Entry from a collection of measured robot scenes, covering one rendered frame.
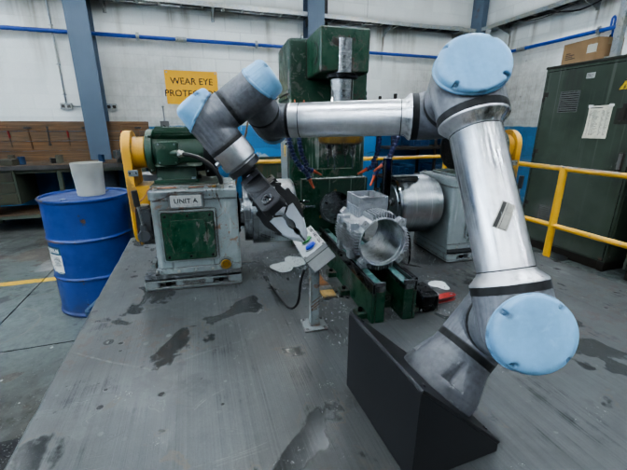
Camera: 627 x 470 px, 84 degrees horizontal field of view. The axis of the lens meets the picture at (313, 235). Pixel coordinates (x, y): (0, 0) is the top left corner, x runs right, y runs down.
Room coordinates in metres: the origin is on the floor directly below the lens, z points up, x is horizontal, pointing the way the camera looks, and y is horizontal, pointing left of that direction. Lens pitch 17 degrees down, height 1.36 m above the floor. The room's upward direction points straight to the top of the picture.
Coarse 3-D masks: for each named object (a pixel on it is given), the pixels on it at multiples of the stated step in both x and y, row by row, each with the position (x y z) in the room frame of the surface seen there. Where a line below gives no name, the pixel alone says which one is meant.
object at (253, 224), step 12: (288, 180) 1.36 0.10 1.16; (240, 204) 1.31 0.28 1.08; (300, 204) 1.34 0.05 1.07; (252, 216) 1.24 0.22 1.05; (252, 228) 1.25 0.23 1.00; (264, 228) 1.25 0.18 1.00; (252, 240) 1.31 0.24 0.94; (264, 240) 1.29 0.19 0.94; (276, 240) 1.31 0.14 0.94; (288, 240) 1.33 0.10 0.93
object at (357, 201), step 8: (352, 192) 1.21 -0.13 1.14; (360, 192) 1.23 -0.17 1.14; (368, 192) 1.24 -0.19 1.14; (376, 192) 1.21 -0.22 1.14; (352, 200) 1.17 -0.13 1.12; (360, 200) 1.11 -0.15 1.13; (368, 200) 1.11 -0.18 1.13; (376, 200) 1.12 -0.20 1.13; (384, 200) 1.13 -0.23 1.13; (352, 208) 1.16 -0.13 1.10; (360, 208) 1.11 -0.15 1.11; (368, 208) 1.11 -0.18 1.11; (384, 208) 1.13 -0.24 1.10; (360, 216) 1.11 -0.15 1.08
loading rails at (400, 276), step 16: (336, 240) 1.37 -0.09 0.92; (336, 256) 1.27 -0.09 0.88; (336, 272) 1.26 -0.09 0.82; (352, 272) 1.09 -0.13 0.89; (368, 272) 1.03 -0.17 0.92; (384, 272) 1.08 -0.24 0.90; (400, 272) 1.03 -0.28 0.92; (352, 288) 1.08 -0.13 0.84; (368, 288) 0.95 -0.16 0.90; (384, 288) 0.93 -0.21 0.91; (400, 288) 0.97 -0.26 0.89; (416, 288) 0.95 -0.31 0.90; (368, 304) 0.95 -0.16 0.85; (384, 304) 1.02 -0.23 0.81; (400, 304) 0.96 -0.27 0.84; (416, 304) 1.00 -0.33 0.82
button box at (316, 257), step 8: (312, 232) 0.94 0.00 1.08; (312, 240) 0.89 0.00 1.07; (320, 240) 0.86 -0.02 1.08; (304, 248) 0.88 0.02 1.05; (312, 248) 0.84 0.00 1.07; (320, 248) 0.83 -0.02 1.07; (328, 248) 0.84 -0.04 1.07; (304, 256) 0.83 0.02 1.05; (312, 256) 0.83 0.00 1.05; (320, 256) 0.83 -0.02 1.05; (328, 256) 0.84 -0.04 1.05; (312, 264) 0.83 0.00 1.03; (320, 264) 0.83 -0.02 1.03
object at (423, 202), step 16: (400, 176) 1.47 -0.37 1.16; (416, 176) 1.48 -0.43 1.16; (400, 192) 1.40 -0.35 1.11; (416, 192) 1.41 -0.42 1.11; (432, 192) 1.42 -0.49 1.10; (400, 208) 1.38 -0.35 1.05; (416, 208) 1.39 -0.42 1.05; (432, 208) 1.40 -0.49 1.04; (416, 224) 1.41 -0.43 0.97; (432, 224) 1.43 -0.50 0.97
